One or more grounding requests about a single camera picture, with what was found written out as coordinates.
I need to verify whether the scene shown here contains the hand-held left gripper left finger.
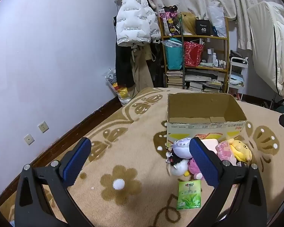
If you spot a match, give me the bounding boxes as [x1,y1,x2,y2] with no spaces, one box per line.
[15,137,92,227]

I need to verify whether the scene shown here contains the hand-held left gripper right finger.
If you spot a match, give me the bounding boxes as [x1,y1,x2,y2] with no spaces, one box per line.
[189,137,267,227]

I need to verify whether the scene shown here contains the pink plush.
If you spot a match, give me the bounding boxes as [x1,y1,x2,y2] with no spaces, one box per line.
[215,141,237,166]

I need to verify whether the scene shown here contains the black and white plush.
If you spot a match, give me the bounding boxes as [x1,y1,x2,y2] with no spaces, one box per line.
[167,152,190,176]

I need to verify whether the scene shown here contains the cardboard box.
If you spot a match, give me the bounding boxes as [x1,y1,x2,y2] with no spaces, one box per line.
[167,93,248,148]

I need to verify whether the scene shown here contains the yellow plush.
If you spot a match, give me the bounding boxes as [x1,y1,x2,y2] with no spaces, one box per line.
[228,139,252,162]

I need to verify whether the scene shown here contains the magenta plush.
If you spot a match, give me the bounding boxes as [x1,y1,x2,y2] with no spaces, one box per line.
[188,158,204,180]

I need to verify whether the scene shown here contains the light pink square pad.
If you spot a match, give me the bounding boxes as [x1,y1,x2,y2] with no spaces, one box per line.
[200,138,219,154]

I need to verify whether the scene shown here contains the lavender haired plush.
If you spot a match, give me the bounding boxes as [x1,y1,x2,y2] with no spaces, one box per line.
[172,138,193,159]

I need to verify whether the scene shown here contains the green packet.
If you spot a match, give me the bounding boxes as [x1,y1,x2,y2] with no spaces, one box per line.
[177,180,201,210]

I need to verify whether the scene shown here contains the beige flower patterned blanket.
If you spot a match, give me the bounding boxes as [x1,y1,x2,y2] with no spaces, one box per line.
[0,87,284,227]

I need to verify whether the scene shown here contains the white trolley cart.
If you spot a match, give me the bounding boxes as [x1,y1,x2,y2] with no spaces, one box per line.
[228,57,249,101]

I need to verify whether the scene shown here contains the pile of books and papers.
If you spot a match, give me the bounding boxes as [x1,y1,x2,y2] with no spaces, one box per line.
[185,69,225,93]

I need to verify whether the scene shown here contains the plastic bag with toys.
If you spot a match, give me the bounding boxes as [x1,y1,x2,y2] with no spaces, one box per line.
[105,68,130,105]

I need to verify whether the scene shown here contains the white duvet on rack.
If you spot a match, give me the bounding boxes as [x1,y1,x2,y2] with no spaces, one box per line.
[247,1,284,97]

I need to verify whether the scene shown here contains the stack of books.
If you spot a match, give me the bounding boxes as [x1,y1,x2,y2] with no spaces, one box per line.
[166,70,184,89]

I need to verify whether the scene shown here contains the group of cosmetic bottles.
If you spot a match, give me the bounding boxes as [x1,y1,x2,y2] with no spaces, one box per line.
[206,48,227,67]

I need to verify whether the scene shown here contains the dark hanging clothes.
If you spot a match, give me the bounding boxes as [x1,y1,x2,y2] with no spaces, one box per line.
[151,40,167,88]

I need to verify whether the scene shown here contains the red bag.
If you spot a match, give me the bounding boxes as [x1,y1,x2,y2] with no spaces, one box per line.
[183,41,204,67]

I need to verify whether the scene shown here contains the black hanging garment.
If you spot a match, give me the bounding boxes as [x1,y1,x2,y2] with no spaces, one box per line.
[115,44,135,88]

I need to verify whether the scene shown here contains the teal bag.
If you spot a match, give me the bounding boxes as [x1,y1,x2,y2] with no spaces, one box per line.
[166,40,184,71]

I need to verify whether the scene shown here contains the beige trousers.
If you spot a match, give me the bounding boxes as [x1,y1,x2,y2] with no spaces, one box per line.
[131,45,154,91]

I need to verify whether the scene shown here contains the crumpled clear plastic wrap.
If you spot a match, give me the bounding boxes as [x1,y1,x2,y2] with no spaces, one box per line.
[161,39,180,48]

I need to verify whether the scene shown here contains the bamboo shelf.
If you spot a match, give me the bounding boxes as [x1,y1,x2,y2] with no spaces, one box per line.
[158,16,230,93]

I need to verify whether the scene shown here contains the clear plastic bag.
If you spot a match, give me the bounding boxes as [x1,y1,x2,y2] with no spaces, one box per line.
[207,6,227,38]

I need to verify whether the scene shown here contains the black box with white print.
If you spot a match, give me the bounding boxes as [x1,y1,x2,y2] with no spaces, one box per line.
[195,19,215,36]

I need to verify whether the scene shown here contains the blonde wig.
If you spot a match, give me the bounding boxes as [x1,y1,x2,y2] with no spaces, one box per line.
[177,12,199,35]

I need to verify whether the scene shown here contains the purple patterned bag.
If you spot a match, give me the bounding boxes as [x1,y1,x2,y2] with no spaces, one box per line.
[160,5,180,35]

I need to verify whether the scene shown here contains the white puffer jacket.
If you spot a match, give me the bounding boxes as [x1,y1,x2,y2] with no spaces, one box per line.
[116,0,161,47]

